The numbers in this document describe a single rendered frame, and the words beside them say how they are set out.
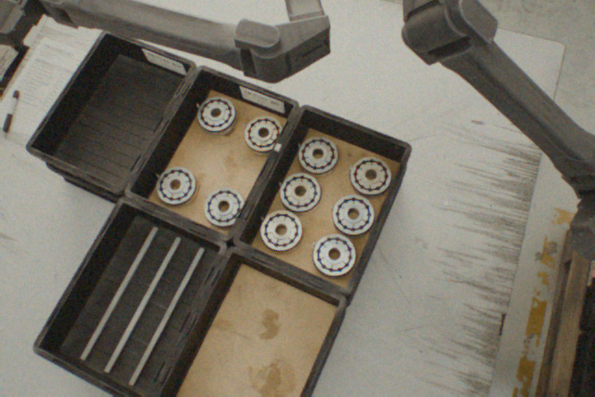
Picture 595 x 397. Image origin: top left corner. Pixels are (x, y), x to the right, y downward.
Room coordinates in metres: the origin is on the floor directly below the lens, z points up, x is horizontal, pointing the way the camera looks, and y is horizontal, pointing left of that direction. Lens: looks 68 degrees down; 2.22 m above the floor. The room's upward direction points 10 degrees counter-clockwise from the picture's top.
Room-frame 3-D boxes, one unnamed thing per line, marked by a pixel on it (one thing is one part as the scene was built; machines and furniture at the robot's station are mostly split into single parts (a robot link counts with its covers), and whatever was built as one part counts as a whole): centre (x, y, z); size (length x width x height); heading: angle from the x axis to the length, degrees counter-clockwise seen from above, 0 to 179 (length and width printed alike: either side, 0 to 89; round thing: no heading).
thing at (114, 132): (0.80, 0.44, 0.87); 0.40 x 0.30 x 0.11; 145
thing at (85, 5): (0.61, 0.18, 1.45); 0.43 x 0.06 x 0.11; 61
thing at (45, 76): (1.04, 0.72, 0.70); 0.33 x 0.23 x 0.01; 151
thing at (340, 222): (0.41, -0.11, 0.86); 0.10 x 0.10 x 0.01
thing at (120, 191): (0.80, 0.44, 0.92); 0.40 x 0.30 x 0.02; 145
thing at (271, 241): (0.40, 0.07, 0.86); 0.10 x 0.10 x 0.01
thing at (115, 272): (0.30, 0.42, 0.87); 0.40 x 0.30 x 0.11; 145
